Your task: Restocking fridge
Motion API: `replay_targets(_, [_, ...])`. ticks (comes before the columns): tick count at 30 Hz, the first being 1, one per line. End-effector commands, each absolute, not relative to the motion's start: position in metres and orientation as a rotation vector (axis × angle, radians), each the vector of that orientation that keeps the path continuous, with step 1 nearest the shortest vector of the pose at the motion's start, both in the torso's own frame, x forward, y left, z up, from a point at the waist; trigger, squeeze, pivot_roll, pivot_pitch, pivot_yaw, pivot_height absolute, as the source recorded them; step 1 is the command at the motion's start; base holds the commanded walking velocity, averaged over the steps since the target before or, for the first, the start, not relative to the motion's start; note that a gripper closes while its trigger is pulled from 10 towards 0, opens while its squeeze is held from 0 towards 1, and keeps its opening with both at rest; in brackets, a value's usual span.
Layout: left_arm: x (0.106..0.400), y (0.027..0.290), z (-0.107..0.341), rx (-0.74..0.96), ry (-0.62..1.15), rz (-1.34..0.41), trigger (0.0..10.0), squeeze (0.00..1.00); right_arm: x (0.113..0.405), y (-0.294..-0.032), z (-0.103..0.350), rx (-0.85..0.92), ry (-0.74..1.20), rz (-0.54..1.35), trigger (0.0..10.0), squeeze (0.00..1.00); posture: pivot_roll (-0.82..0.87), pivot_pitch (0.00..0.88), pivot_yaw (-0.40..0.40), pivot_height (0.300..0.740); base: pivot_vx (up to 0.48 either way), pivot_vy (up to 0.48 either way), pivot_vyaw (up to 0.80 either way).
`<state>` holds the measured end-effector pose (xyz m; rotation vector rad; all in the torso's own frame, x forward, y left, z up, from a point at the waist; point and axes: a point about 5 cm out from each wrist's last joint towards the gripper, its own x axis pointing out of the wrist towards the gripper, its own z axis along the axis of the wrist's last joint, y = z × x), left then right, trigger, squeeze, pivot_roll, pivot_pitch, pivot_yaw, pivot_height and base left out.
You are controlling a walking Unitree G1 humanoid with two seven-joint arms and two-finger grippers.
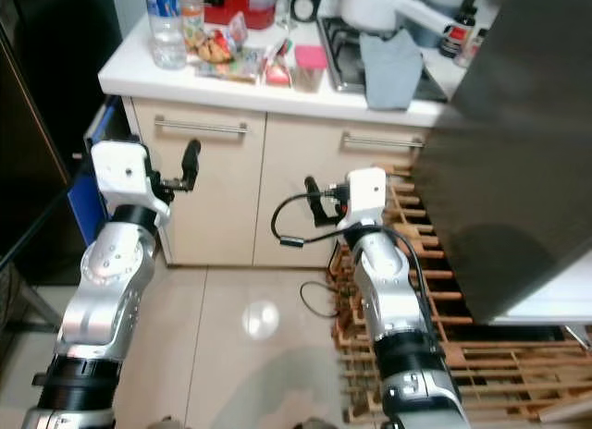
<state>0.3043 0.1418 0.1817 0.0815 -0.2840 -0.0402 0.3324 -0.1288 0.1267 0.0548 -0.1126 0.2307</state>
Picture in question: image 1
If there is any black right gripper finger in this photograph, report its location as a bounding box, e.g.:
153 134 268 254
303 175 327 223

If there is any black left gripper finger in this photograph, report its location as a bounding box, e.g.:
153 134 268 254
180 138 202 191

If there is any cream kitchen cabinet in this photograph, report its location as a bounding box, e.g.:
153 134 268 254
125 96 436 268

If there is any blue board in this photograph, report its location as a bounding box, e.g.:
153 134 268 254
67 98 126 247

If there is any flat clear snack packet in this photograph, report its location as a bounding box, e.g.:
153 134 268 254
196 59 265 83

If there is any clear bag of brown snacks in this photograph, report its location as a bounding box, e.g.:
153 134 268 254
190 30 235 66

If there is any clear plastic water bottle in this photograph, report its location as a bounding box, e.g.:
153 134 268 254
145 0 188 71

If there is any small red white sachet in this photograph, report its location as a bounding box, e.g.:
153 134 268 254
227 11 249 46

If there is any grey cloth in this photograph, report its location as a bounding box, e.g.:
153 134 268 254
359 29 426 111

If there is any black gas stove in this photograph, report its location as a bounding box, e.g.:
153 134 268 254
316 16 450 104

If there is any small bottle with orange label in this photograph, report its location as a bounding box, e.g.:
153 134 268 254
180 0 206 37

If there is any tall black appliance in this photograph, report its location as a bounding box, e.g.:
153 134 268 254
0 0 126 264

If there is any red container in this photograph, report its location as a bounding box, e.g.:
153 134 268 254
203 0 278 31

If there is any clear drinking glass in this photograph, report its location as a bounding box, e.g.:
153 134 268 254
273 0 297 31

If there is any small black clock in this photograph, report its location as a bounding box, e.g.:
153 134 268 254
290 0 325 23

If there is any dark sauce bottle red label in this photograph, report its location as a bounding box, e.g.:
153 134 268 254
439 8 477 58

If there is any small sauce bottle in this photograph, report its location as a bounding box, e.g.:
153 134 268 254
462 27 487 67

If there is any wooden slatted rack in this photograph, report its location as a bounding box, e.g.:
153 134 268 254
328 165 592 425

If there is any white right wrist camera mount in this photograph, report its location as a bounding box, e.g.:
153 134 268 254
340 166 389 232

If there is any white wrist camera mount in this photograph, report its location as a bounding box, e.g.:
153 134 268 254
91 140 163 217
340 166 389 232

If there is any metal cabinet bar handle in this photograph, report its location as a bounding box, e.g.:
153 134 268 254
342 131 426 153
154 116 249 138

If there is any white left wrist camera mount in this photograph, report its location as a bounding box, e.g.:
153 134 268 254
91 140 163 217

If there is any thin black floor cable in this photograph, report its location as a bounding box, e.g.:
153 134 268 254
299 279 341 319

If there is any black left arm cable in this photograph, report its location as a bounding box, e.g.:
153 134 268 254
0 165 98 268

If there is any white pot with handle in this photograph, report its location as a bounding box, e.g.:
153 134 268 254
338 0 463 34

